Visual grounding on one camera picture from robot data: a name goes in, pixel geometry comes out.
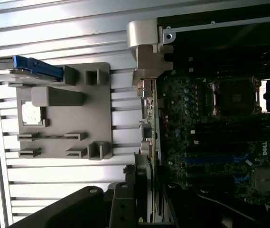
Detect green RAM stick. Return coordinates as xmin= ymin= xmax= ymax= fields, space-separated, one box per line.
xmin=34 ymin=134 xmax=65 ymax=140

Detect grey chipset heatsink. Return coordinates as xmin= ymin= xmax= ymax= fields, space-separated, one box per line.
xmin=254 ymin=166 xmax=270 ymax=193

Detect green motherboard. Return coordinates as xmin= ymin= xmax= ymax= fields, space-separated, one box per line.
xmin=137 ymin=71 xmax=270 ymax=214

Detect grey plastic parts rack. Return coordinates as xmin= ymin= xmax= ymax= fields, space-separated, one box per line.
xmin=8 ymin=62 xmax=113 ymax=161

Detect silver CPU chip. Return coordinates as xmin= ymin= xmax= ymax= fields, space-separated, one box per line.
xmin=20 ymin=104 xmax=43 ymax=124

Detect CPU socket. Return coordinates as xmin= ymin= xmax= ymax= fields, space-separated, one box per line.
xmin=205 ymin=76 xmax=262 ymax=117

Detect blue disk carrier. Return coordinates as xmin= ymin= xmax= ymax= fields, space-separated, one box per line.
xmin=12 ymin=55 xmax=63 ymax=81

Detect open black PC case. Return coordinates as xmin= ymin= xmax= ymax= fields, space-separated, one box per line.
xmin=126 ymin=0 xmax=270 ymax=228

